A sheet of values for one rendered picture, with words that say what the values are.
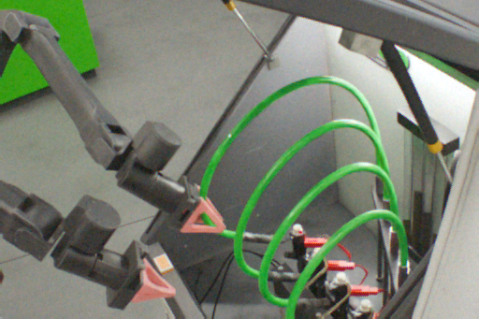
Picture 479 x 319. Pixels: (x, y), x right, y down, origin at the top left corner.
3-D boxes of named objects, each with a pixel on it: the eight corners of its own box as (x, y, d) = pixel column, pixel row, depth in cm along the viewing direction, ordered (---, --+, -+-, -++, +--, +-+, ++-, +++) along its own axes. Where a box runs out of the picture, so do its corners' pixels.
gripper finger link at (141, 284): (184, 297, 96) (132, 279, 92) (162, 325, 98) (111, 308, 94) (179, 268, 101) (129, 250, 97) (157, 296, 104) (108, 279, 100)
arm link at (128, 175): (112, 173, 108) (110, 188, 103) (133, 142, 106) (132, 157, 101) (145, 192, 111) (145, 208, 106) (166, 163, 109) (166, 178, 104)
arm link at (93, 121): (36, 37, 132) (-1, 27, 123) (50, 17, 130) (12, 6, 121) (133, 173, 114) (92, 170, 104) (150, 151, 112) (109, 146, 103)
